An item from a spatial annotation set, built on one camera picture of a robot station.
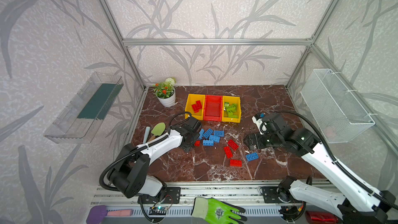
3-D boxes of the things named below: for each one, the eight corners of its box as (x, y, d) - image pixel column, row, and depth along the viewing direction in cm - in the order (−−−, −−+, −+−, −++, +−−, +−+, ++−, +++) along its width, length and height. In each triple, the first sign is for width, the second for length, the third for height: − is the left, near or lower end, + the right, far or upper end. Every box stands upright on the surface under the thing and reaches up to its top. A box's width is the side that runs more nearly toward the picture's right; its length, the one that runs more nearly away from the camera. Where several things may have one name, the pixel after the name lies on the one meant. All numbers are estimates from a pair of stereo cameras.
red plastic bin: (203, 122, 103) (203, 116, 97) (204, 101, 114) (203, 95, 108) (222, 122, 103) (223, 116, 97) (221, 101, 114) (221, 95, 108)
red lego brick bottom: (230, 166, 85) (230, 165, 83) (229, 160, 87) (230, 159, 85) (241, 166, 85) (242, 165, 83) (240, 160, 87) (241, 159, 85)
